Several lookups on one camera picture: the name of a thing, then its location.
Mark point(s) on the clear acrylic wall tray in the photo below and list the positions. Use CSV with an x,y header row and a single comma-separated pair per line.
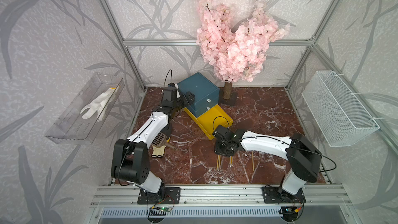
x,y
82,120

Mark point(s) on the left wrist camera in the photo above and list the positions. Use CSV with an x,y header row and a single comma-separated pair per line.
x,y
170,93

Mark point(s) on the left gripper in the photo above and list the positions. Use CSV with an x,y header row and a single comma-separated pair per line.
x,y
186,103

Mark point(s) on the brown slotted spatula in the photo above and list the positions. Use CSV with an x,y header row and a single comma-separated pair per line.
x,y
161,140

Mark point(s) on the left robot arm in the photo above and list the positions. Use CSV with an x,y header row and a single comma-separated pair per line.
x,y
130,161

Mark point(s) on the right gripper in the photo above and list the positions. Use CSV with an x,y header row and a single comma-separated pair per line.
x,y
216,143

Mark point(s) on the aluminium front rail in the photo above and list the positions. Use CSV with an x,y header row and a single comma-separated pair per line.
x,y
223,195

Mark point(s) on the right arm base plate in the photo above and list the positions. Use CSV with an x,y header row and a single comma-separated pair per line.
x,y
276,195

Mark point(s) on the teal yellow drawer box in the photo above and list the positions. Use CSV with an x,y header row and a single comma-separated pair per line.
x,y
206,94

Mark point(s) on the left circuit board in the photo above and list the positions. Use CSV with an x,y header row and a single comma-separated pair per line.
x,y
160,210

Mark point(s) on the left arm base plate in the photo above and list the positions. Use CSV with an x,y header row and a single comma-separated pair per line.
x,y
166,195

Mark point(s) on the pink blossom artificial tree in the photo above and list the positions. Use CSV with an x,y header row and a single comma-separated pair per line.
x,y
235,54

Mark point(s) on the white glove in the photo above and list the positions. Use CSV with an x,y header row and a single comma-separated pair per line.
x,y
98,105

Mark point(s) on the yellow bottom drawer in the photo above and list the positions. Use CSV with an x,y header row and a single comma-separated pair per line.
x,y
211,119

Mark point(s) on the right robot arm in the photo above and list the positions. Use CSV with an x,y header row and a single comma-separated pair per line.
x,y
303,157

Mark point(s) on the white wire mesh basket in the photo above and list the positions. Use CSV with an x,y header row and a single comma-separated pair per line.
x,y
341,117

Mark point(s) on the circuit board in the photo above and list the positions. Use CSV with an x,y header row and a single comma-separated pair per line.
x,y
160,210
290,210

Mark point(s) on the right circuit board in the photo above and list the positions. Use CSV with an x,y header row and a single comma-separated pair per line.
x,y
290,210

